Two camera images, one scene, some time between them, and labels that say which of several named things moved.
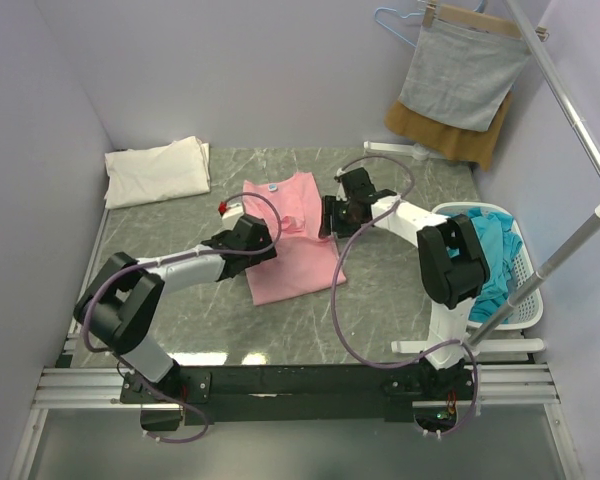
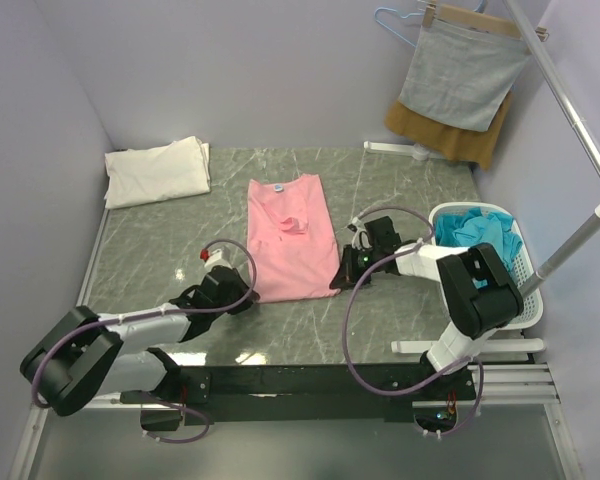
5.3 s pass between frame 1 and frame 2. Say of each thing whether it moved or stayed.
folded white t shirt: stayed
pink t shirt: stayed
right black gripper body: moved
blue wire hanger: stayed
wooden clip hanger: stayed
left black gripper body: moved
